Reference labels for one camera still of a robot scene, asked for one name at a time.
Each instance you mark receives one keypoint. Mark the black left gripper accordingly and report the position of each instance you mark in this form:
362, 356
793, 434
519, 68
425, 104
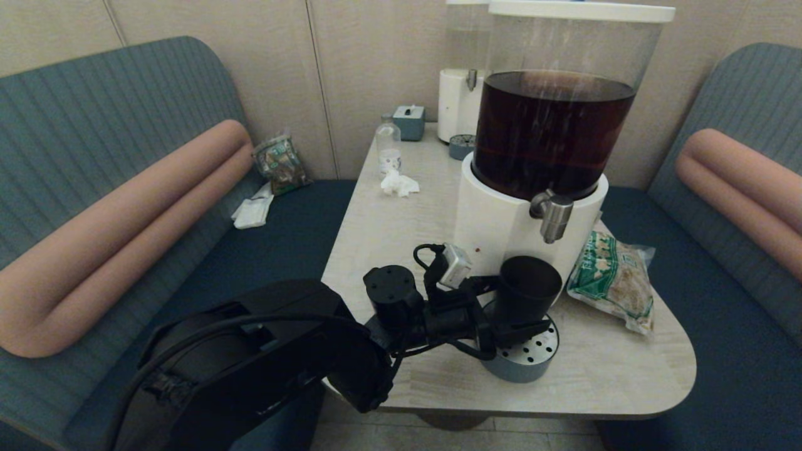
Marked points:
457, 316

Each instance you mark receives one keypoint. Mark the black plastic cup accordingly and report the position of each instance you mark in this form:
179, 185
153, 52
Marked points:
529, 288

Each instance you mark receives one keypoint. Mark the steel dispenser tap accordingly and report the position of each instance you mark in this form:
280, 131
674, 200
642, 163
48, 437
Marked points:
552, 216

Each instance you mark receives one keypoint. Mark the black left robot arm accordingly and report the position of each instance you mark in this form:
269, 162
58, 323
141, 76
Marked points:
263, 363

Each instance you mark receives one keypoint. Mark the blue-grey perforated drip tray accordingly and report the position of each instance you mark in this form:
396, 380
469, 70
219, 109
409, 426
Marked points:
520, 366

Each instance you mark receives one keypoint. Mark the green grain snack bag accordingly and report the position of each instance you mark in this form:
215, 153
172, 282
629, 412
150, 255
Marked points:
611, 282

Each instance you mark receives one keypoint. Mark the crumpled white tissue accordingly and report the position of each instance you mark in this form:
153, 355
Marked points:
398, 183

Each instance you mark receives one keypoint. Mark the small blue-grey drip tray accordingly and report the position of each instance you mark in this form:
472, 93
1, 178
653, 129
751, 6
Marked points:
461, 149

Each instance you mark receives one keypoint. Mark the large dark tea dispenser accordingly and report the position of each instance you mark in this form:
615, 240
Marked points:
551, 138

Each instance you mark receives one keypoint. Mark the clear plastic bottle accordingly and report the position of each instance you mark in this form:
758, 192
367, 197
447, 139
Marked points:
388, 144

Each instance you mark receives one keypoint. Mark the blue-grey tissue box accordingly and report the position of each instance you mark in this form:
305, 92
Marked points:
408, 124

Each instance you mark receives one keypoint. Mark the clear water dispenser white base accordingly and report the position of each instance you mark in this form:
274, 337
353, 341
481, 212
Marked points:
457, 106

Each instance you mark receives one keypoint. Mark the dark green snack bag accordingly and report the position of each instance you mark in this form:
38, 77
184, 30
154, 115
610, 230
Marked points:
281, 164

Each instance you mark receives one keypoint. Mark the white napkin pack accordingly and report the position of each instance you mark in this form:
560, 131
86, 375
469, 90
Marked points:
252, 213

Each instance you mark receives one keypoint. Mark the pink bolster cushion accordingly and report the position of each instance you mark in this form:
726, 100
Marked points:
745, 188
125, 232

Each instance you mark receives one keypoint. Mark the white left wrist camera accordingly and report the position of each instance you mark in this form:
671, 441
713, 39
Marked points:
456, 266

